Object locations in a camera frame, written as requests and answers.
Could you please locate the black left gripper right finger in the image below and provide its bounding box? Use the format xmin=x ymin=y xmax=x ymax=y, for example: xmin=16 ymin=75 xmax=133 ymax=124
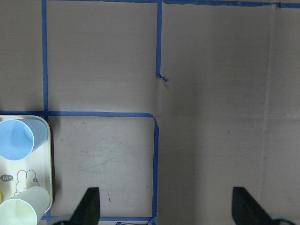
xmin=232 ymin=187 xmax=277 ymax=225

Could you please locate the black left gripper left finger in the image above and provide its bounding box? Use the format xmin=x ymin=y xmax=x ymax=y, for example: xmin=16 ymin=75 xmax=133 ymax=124
xmin=69 ymin=187 xmax=100 ymax=225

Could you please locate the light blue plastic cup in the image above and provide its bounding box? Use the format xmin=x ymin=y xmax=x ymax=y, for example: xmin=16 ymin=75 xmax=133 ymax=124
xmin=0 ymin=119 xmax=49 ymax=161

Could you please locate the pale green plastic cup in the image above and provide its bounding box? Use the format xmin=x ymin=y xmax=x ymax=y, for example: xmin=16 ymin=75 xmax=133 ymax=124
xmin=0 ymin=186 xmax=50 ymax=225

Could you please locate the yellow plastic cup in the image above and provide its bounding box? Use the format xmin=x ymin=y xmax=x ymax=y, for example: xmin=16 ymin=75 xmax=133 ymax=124
xmin=0 ymin=191 xmax=3 ymax=204

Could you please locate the white rabbit print tray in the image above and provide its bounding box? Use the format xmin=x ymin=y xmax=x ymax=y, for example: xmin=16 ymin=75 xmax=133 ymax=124
xmin=0 ymin=115 xmax=53 ymax=213

